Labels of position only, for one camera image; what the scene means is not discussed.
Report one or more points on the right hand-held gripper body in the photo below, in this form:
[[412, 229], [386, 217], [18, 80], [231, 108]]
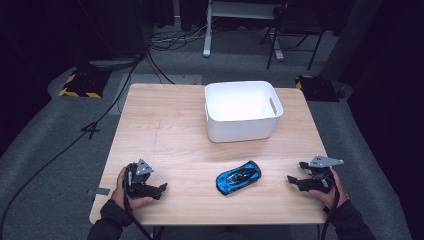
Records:
[[320, 181]]

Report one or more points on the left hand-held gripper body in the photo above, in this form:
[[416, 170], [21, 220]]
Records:
[[137, 181]]

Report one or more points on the blue toy car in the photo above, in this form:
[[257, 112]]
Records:
[[238, 177]]

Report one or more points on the white plastic storage bin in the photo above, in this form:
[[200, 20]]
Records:
[[241, 110]]

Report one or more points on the person's right hand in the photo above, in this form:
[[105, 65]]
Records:
[[330, 197]]

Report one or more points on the person's left hand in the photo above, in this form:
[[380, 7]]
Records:
[[118, 195]]

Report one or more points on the grey tape strip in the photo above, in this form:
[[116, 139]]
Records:
[[101, 191]]

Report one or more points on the grey flat stand base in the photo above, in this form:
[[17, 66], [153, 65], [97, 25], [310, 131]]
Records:
[[111, 63]]

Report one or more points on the grey curtain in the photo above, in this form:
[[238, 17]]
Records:
[[353, 36]]

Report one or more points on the black metal chair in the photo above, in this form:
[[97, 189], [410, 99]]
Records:
[[293, 23]]

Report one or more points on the yellow-black striped base plate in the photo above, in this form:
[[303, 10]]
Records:
[[316, 88], [83, 85]]

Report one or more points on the white desk frame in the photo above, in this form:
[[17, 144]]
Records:
[[208, 30]]

